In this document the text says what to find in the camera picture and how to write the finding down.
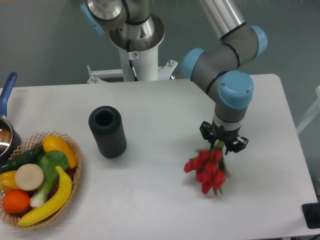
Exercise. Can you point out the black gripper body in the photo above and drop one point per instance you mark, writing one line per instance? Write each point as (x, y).
(226, 132)

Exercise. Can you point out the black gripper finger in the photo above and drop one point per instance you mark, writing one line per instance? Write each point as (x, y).
(206, 132)
(236, 145)

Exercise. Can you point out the red tulip bouquet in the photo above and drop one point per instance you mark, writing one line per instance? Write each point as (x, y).
(209, 167)

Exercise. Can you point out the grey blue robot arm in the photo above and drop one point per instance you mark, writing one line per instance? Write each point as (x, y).
(216, 73)

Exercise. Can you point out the black device at edge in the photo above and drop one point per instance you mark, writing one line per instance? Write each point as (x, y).
(311, 212)

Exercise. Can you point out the dark grey ribbed vase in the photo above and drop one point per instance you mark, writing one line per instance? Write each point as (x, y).
(106, 125)

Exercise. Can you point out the dark red vegetable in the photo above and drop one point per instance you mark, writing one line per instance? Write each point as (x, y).
(70, 172)

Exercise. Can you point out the yellow banana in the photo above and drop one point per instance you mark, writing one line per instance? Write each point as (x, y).
(53, 204)

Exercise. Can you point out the yellow lemon squash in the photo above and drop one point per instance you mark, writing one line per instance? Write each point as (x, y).
(53, 142)

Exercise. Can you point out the green bok choy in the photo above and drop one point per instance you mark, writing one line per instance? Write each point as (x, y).
(48, 163)

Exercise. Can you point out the woven wicker basket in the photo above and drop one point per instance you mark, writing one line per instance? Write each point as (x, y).
(31, 143)

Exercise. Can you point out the green cucumber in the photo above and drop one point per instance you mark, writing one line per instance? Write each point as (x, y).
(27, 157)

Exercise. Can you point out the beige round mushroom cap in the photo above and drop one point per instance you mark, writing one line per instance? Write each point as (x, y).
(29, 177)

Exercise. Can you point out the orange fruit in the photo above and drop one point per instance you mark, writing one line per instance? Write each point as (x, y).
(16, 202)

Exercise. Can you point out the yellow bell pepper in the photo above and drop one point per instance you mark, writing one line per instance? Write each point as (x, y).
(8, 182)

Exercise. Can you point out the white table clamp bracket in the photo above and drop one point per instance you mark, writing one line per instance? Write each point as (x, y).
(98, 76)

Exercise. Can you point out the white frame at right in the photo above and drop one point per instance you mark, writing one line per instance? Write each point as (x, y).
(310, 113)

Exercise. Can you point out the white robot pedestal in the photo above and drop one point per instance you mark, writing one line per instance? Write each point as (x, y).
(137, 45)

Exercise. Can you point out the blue handled saucepan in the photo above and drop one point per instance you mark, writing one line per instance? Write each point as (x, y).
(9, 138)

